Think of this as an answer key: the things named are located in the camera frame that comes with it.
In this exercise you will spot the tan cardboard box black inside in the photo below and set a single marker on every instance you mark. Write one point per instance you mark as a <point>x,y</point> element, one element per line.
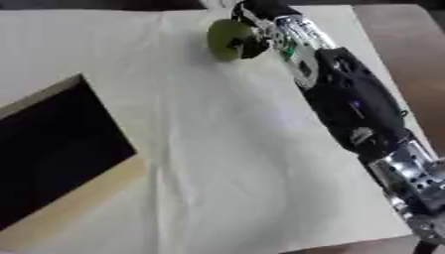
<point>55,152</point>

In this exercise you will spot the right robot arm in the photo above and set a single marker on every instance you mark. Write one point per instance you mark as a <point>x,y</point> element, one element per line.
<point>353,99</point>

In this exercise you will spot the green round toy fruit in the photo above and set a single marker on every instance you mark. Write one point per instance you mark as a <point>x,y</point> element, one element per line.
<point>226,39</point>

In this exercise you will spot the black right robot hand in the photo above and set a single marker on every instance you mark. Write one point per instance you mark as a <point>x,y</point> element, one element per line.
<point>261,13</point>

